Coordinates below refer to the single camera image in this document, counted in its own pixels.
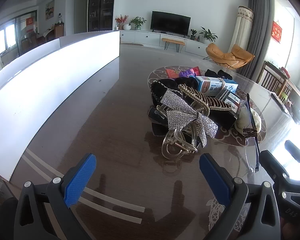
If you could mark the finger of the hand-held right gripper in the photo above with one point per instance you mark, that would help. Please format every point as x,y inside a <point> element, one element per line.
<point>271,160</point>
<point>293,150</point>

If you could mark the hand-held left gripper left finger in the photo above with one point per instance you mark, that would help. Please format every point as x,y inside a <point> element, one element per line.
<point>81,177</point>

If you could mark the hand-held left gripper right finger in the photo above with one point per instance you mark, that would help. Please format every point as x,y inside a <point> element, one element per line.
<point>213,180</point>

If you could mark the dark frame eyeglasses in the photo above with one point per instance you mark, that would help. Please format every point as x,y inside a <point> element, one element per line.
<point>251,120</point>

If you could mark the white knit glove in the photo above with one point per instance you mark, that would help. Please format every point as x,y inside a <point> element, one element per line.
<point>242,120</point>

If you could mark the clear hair claw clip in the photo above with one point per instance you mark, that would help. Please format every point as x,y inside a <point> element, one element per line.
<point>170,142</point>

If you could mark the plain black box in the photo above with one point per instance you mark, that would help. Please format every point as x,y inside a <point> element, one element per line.
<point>225,120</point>

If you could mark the black white print box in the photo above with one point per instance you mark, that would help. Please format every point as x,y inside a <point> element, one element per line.
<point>230,100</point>

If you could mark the rhinestone black bow hair clip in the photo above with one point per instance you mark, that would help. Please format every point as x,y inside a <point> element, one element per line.
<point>180,110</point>

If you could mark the gold pearl hair claw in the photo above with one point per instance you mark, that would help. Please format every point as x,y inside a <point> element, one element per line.
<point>202,102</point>

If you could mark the dark wooden chair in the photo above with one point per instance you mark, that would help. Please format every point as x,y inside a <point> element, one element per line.
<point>272,77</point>

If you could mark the black sock with print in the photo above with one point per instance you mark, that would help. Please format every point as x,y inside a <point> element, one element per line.
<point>225,75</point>

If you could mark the red foil packet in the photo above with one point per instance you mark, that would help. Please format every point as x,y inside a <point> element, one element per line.
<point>195,71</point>

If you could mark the orange-red foil packet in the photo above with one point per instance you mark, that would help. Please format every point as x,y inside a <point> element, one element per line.
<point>172,73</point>

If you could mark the orange lounge chair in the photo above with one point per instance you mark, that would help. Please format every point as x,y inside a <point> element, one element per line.
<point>220,53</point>

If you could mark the grey curtain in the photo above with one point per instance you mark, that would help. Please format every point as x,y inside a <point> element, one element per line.
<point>258,30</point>

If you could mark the covered standing air conditioner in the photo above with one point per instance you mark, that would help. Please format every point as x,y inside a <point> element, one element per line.
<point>242,27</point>

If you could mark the broad leaf potted plant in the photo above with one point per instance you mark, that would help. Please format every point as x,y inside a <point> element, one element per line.
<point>208,35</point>

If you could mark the wooden bench with hairpin legs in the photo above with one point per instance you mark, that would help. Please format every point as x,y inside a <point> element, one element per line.
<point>172,41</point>

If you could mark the wooden dining table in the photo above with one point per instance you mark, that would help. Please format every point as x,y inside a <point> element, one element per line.
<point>48,33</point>

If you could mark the small potted plant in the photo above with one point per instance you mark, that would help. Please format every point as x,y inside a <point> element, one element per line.
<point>193,33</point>

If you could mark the white television cabinet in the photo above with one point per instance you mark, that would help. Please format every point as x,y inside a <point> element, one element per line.
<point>145,37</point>

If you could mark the white round vase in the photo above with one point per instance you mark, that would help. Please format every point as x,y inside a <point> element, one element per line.
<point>127,26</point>

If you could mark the clear water bottle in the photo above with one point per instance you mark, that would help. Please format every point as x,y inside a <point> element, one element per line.
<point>60,18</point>

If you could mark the red door poster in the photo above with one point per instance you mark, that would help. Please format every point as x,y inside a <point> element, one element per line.
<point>29,25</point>

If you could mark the red flowers in vase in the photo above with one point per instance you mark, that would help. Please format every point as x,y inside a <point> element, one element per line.
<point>121,20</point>

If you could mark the flat screen television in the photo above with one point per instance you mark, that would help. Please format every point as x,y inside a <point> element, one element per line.
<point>170,22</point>

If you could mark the green leafy potted plant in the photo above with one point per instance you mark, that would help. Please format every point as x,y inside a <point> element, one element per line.
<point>137,22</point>

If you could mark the black display cabinet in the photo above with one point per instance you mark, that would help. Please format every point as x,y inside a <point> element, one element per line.
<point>102,5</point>

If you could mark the red wall hanging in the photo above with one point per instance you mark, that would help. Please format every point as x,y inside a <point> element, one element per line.
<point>277,31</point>

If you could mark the framed wall painting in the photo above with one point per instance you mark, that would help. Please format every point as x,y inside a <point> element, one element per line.
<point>49,10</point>

